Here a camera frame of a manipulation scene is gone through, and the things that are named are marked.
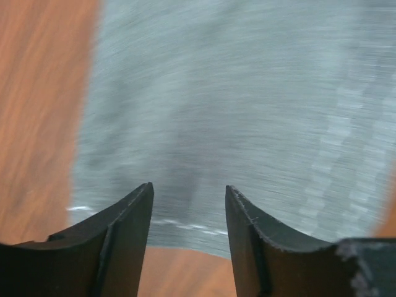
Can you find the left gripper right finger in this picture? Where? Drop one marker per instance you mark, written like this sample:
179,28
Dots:
270,258

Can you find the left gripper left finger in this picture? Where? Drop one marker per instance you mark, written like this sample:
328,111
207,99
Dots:
99,256

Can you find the grey cloth napkin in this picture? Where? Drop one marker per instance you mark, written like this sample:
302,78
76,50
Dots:
291,102

